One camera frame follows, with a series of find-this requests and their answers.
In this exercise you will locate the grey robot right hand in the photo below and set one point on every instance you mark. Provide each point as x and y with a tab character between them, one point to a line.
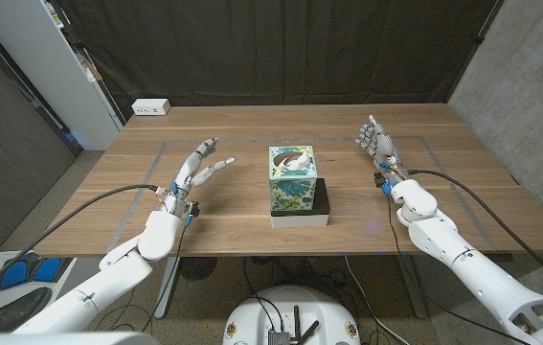
385	144

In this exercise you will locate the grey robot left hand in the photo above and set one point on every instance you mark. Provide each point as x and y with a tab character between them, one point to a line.
189	177

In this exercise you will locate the white tissue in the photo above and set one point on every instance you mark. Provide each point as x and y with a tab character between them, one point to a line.
298	162

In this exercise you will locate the teal floral tissue box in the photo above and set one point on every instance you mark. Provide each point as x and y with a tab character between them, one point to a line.
292	189

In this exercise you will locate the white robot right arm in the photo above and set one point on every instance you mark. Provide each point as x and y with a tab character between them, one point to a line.
472	273

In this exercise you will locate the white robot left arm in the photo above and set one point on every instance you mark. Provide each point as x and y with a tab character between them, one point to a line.
118	273

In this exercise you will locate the black and white box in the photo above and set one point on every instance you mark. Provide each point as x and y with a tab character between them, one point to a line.
300	220

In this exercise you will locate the blue left wrist connector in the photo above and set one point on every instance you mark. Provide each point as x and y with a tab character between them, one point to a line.
187	220

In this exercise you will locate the blue wrist connector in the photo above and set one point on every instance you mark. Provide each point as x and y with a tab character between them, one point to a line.
386	188
187	220

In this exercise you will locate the blue right wrist connector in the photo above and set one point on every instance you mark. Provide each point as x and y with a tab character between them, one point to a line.
386	188

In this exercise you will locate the white power strip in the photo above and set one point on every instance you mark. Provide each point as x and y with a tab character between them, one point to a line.
151	106

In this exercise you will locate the black round ribbed disc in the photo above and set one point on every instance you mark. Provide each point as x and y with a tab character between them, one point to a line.
197	267

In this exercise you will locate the white table leg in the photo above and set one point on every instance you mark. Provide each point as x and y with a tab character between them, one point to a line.
166	287

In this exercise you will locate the grey table leg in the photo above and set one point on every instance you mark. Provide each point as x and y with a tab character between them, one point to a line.
412	287

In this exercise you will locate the white robot torso base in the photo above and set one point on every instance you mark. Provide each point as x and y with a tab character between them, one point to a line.
252	316

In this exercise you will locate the white foot pedal unit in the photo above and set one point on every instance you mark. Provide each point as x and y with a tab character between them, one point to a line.
48	269

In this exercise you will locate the black antenna module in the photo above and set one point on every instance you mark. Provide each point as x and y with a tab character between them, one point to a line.
296	321

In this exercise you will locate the white cabinet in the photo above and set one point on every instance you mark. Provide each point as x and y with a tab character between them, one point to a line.
36	57

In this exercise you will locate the white robot chest shell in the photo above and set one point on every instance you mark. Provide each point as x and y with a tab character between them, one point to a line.
60	338

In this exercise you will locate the black shoe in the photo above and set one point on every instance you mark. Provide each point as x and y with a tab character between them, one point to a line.
27	309

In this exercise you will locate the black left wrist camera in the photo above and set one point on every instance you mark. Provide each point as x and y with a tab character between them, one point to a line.
194	209

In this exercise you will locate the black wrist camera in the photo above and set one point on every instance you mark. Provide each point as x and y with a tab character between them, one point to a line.
379	179
194	209

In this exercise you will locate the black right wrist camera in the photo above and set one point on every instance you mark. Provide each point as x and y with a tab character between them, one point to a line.
379	179

